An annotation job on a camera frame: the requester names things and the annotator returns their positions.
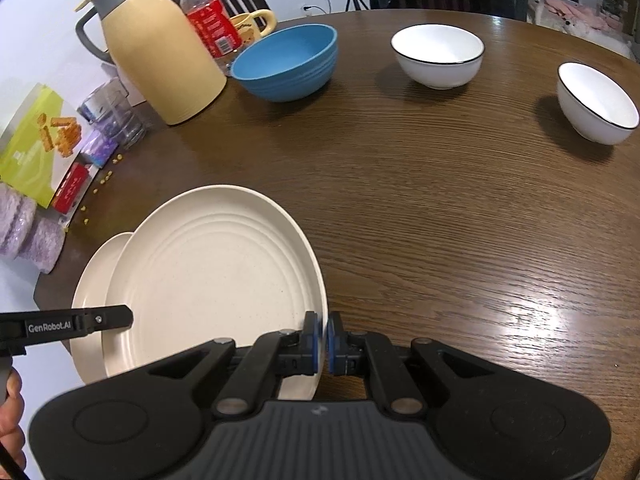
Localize red box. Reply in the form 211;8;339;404
50;162;92;214

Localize black cable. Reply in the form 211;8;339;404
0;439;28;480

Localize cream ribbed plate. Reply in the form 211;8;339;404
70;231;136;387
101;185;329;402

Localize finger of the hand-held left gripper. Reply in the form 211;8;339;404
0;304;134;357

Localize red label water bottle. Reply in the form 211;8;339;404
179;0;244;77

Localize green box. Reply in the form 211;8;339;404
0;83;96;209

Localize blue bowl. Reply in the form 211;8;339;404
231;24;339;103

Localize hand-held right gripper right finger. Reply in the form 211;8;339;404
326;310;493;417

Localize purple glittery vase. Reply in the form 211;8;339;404
0;183;65;275

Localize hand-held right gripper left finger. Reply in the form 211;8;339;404
147;310;319;417

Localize person's left hand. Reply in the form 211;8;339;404
0;366;27;471

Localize yellow thermos jug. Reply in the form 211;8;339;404
75;0;228;127

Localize yellow bear mug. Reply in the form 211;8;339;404
227;9;277;53

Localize pink blanket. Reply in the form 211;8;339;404
545;0;601;23

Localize white bowl with black rim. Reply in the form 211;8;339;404
391;24;486;91
557;62;640;146

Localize clear glass cup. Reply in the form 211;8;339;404
77;79;147;150

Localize scattered yellow crumbs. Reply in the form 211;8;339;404
62;152;126;233

